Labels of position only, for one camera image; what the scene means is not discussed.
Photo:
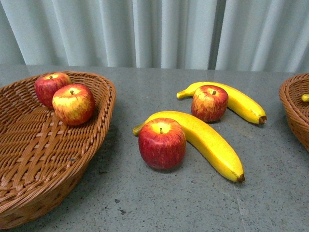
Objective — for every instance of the back red apple in basket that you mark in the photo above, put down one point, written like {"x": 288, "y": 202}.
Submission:
{"x": 47, "y": 85}

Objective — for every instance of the left brown wicker basket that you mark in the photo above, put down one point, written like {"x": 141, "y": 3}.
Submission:
{"x": 41, "y": 158}

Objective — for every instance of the red-orange back apple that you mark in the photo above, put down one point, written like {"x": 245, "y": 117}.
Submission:
{"x": 209, "y": 103}

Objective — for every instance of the dark red front apple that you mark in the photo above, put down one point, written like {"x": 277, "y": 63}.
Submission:
{"x": 162, "y": 143}

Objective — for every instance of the yellow-red apple in basket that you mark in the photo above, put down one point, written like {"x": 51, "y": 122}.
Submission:
{"x": 74, "y": 104}

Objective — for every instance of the yellow banana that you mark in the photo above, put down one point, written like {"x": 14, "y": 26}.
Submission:
{"x": 217, "y": 151}
{"x": 238, "y": 102}

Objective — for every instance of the brown wicker basket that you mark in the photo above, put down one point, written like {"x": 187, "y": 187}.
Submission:
{"x": 41, "y": 158}
{"x": 297, "y": 111}

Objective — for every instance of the right brown wicker basket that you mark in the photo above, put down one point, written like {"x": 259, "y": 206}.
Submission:
{"x": 297, "y": 111}

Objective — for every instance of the yellow fruit in right basket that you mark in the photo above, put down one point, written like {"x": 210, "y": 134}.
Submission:
{"x": 305, "y": 97}

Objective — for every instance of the pale pleated curtain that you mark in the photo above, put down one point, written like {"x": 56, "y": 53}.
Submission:
{"x": 240, "y": 35}

